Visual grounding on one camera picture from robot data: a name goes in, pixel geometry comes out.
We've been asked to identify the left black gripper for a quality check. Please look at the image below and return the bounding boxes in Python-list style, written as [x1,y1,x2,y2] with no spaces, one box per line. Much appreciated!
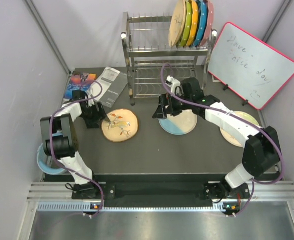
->
[79,101,110,129]

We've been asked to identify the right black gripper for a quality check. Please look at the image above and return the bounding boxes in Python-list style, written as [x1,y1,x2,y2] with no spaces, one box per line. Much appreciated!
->
[153,91,193,120]

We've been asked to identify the beige bird plate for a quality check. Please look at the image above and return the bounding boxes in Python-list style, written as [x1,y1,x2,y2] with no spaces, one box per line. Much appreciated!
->
[101,108,139,143]
[168,0,187,48]

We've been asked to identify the white blue leaf plate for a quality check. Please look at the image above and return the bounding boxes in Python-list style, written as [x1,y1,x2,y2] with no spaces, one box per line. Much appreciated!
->
[158,110,198,136]

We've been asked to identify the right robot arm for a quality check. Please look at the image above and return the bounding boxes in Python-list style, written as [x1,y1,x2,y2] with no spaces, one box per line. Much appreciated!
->
[153,76,283,198]

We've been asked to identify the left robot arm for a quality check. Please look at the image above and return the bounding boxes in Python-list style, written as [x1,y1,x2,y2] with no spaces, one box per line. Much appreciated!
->
[40,90,110,200]

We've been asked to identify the steel two-tier dish rack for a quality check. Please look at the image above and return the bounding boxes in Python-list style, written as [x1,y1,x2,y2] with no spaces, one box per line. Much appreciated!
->
[121,12,218,105]

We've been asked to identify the grey white booklet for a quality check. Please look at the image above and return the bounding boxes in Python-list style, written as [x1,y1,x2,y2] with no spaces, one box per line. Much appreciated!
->
[88,67,128,108]

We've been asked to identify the blue orange paperback book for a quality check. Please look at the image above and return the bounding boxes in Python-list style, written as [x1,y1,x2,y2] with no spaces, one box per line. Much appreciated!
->
[63,71,97,100]

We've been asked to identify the cream green plate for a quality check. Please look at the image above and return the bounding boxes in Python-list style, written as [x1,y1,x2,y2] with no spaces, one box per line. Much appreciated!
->
[219,110,261,148]

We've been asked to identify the light blue headphones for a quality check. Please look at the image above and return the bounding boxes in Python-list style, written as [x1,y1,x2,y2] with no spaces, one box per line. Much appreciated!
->
[36,144,66,176]

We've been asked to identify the green polka dot plate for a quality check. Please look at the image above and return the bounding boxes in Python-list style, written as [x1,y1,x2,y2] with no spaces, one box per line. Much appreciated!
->
[179,0,192,48]

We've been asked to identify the pink framed whiteboard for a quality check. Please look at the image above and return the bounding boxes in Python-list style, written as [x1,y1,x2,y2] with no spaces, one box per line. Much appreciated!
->
[208,22,294,110]

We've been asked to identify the yellow polka dot plate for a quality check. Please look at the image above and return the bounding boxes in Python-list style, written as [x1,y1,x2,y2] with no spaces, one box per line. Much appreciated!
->
[186,0,199,47]

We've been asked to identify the blue polka dot plate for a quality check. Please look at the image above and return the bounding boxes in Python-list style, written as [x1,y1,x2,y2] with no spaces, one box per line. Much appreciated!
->
[192,0,208,48]

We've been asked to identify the pink polka dot plate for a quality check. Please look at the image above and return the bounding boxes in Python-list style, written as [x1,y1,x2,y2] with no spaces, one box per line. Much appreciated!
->
[199,0,214,46]

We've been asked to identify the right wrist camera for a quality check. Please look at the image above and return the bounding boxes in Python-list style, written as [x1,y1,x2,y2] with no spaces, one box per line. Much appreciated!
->
[165,76,183,95]

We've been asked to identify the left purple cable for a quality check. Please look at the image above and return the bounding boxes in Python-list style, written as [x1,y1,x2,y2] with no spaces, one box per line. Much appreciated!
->
[48,80,105,218]

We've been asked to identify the purple cable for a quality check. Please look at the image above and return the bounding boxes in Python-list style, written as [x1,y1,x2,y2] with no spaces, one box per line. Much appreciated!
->
[48,80,105,218]
[160,62,285,217]

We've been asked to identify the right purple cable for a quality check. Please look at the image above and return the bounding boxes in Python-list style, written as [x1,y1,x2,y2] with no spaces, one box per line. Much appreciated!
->
[160,62,285,217]

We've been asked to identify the grey slotted cable duct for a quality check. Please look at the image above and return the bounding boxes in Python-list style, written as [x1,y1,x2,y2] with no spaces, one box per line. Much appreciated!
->
[37,201,236,213]

